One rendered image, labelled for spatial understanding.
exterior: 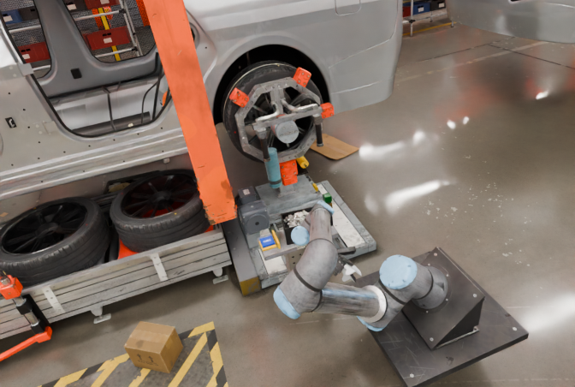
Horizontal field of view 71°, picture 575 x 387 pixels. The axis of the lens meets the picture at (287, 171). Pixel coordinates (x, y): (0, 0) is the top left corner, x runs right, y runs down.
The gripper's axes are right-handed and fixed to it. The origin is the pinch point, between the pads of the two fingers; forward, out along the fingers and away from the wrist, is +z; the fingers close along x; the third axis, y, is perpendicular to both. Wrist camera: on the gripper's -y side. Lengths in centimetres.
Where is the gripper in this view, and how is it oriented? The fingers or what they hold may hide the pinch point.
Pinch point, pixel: (359, 278)
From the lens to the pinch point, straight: 201.9
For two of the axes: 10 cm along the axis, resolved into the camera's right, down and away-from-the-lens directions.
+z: 6.7, 6.7, -3.4
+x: 0.2, -4.6, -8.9
